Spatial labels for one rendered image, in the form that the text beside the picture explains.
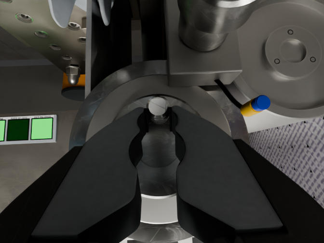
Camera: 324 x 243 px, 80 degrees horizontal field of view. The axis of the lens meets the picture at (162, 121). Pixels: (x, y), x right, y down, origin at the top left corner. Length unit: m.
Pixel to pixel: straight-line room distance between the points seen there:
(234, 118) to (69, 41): 0.37
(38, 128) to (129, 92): 0.44
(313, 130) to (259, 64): 0.12
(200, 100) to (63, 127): 0.44
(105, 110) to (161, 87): 0.05
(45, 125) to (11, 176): 0.15
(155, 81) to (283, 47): 0.12
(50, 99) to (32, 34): 2.39
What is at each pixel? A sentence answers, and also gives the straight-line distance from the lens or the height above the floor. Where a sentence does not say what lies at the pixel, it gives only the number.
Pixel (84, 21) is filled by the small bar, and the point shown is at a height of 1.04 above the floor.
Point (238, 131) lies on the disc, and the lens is 0.17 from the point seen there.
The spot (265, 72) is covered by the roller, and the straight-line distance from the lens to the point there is 0.20.
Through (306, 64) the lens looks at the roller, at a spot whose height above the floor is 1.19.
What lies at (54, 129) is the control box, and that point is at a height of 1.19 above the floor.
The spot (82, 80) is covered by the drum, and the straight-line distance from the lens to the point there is 1.96.
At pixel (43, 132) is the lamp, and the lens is 0.57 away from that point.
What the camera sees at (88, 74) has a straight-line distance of 0.19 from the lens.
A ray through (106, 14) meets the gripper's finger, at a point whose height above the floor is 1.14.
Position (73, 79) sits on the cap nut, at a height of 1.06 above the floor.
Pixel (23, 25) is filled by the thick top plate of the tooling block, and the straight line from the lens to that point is 0.44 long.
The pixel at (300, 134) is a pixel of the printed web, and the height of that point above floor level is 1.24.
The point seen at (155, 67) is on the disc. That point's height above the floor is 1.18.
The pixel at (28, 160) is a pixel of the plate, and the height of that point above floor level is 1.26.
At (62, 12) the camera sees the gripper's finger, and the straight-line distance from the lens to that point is 0.21.
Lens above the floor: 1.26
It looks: 9 degrees down
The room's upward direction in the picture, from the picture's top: 177 degrees clockwise
